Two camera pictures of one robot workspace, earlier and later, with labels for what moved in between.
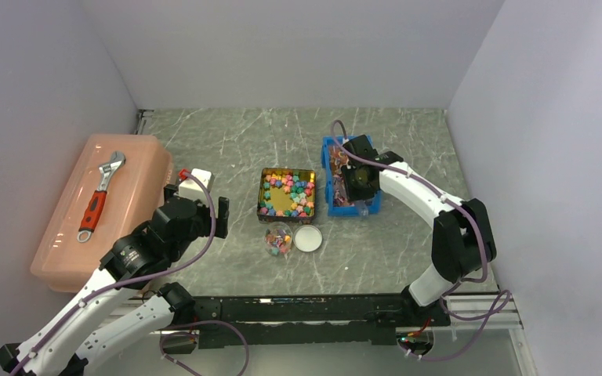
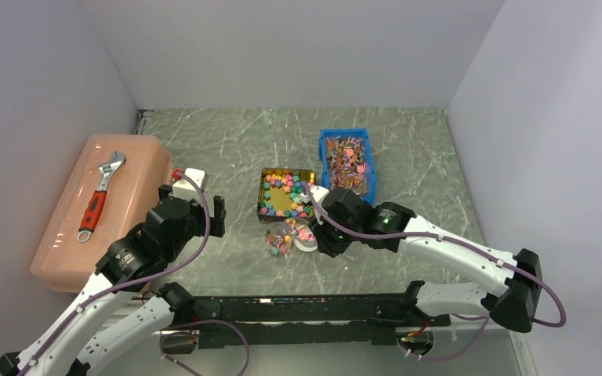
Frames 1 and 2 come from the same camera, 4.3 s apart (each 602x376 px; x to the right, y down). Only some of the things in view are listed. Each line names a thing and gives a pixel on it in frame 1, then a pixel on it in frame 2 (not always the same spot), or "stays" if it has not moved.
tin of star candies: x=287 y=196 stays
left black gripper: x=220 y=225 stays
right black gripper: x=353 y=194 → x=325 y=244
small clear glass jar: x=278 y=238 stays
